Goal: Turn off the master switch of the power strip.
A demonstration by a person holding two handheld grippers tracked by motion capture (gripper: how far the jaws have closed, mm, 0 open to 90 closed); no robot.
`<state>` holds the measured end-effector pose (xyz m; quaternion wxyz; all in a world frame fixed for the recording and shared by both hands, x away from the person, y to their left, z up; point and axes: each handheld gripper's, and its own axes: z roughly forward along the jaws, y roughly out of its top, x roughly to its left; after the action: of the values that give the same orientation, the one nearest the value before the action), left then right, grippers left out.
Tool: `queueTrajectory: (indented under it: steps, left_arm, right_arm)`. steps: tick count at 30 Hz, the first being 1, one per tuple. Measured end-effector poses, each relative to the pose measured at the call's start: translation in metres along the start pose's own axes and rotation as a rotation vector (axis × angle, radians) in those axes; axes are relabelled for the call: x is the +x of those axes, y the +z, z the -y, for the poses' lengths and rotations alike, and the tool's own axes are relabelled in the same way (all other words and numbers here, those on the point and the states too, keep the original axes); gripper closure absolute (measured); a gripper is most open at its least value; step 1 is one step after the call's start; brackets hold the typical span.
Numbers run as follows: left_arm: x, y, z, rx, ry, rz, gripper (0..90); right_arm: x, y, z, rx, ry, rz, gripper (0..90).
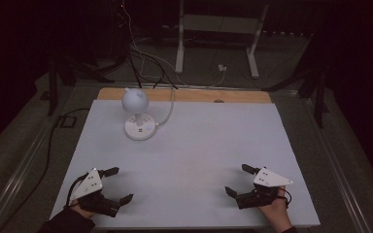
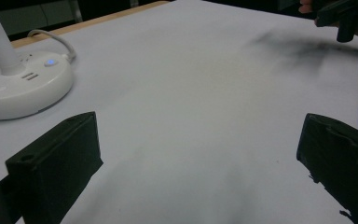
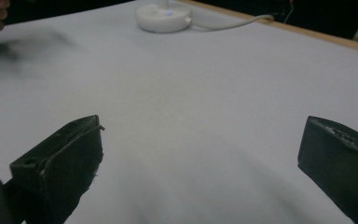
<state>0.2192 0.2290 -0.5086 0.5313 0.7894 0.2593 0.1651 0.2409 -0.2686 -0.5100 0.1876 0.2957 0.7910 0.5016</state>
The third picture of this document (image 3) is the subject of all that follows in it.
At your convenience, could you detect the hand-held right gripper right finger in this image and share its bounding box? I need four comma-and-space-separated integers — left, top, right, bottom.
296, 115, 358, 224

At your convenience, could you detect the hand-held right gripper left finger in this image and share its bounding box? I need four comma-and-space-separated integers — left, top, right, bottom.
9, 114, 105, 224

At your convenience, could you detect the white round lamp base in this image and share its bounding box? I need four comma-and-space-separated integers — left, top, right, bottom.
135, 0, 193, 34

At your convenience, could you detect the thin green wire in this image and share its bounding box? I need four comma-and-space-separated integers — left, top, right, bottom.
283, 2, 296, 24

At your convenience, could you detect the white power cable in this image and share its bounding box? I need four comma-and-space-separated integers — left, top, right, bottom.
188, 14, 275, 32

